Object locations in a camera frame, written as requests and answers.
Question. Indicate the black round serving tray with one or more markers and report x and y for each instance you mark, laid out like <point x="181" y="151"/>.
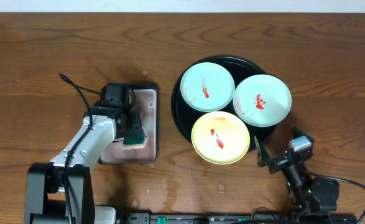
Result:
<point x="185" y="116"/>

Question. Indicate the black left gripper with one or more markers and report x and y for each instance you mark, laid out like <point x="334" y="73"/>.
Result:
<point x="132" y="123"/>

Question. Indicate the yellow plate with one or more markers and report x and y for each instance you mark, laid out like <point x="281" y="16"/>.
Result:
<point x="220" y="138"/>

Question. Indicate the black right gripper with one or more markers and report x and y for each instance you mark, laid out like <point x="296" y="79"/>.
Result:
<point x="263" y="155"/>

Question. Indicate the black rectangular soapy tray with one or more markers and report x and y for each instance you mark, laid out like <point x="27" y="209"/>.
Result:
<point x="146" y="103"/>

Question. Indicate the green and yellow sponge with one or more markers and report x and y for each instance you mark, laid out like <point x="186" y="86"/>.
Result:
<point x="134" y="138"/>

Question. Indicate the mint plate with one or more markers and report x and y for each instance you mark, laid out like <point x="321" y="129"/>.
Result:
<point x="262" y="100"/>
<point x="207" y="87"/>

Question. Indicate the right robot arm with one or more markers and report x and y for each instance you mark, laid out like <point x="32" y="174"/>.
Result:
<point x="313" y="196"/>

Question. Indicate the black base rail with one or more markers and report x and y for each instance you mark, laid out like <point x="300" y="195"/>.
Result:
<point x="260" y="218"/>

